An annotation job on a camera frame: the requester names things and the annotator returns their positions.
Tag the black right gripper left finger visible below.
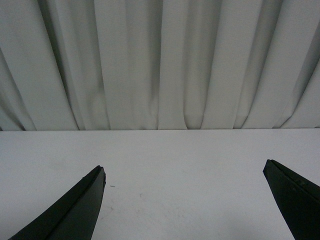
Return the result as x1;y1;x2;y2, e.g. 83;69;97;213
11;165;106;240

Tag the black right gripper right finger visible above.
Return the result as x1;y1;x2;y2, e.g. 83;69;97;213
263;159;320;240

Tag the grey pleated curtain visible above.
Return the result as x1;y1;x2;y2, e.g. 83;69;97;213
0;0;320;131

